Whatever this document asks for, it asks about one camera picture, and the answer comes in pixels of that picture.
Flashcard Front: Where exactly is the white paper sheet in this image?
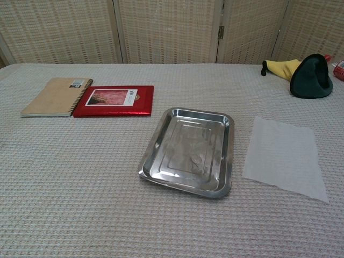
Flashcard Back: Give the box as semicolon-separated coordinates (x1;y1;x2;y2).
241;116;330;205

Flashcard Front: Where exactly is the silver metal tray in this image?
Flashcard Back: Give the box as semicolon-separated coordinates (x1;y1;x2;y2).
138;106;235;200

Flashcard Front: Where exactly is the red glossy book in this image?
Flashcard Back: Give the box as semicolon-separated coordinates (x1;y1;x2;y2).
73;85;155;118

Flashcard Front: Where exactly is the woven folding screen panel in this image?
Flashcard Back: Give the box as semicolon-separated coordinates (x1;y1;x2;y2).
216;0;290;65
0;0;124;65
112;0;225;65
271;0;344;63

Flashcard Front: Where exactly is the kraft spiral notebook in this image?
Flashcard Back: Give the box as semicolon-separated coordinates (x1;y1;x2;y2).
20;77;94;118

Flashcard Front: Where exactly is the yellow cloth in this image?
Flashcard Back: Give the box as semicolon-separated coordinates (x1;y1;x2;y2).
261;59;301;81

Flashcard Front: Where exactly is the dark earmuff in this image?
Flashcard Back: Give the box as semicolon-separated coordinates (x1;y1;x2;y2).
289;53;334;99

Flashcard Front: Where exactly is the clear bottle red label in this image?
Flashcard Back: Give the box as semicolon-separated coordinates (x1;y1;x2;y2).
324;53;344;79

